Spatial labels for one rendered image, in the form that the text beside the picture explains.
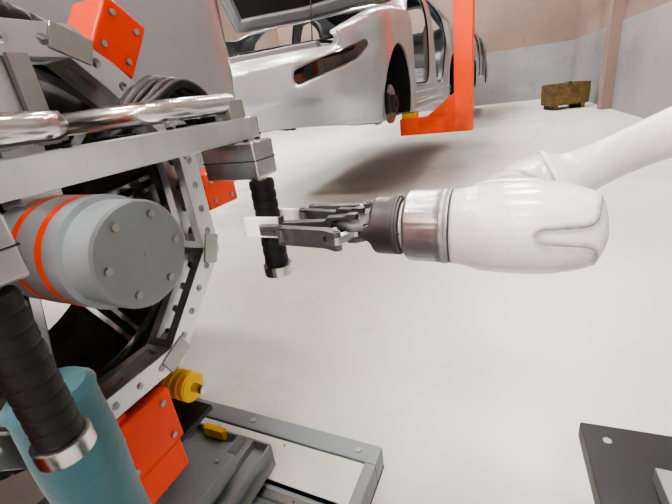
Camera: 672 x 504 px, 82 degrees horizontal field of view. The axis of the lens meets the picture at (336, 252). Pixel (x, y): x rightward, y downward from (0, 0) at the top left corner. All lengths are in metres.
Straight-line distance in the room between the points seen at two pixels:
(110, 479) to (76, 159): 0.36
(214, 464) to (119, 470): 0.52
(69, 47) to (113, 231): 0.28
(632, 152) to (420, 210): 0.27
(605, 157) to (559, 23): 14.64
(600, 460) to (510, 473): 0.37
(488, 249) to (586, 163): 0.21
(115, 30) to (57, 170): 0.36
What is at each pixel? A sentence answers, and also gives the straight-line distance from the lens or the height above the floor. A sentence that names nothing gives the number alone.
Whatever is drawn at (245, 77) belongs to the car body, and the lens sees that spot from 3.24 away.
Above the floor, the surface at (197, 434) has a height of 0.15.
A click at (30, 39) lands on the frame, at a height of 1.10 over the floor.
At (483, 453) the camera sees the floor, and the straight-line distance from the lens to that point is 1.31.
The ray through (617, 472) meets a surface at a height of 0.30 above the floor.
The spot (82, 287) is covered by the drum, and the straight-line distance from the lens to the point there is 0.50.
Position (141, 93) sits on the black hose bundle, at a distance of 0.60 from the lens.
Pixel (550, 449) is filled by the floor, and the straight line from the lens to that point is 1.36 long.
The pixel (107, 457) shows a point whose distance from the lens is 0.56.
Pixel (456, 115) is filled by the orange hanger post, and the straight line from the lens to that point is 3.99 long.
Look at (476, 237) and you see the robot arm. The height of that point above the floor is 0.84.
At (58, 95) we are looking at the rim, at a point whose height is 1.04.
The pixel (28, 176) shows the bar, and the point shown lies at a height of 0.96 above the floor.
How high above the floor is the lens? 0.99
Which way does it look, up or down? 22 degrees down
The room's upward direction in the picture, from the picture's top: 8 degrees counter-clockwise
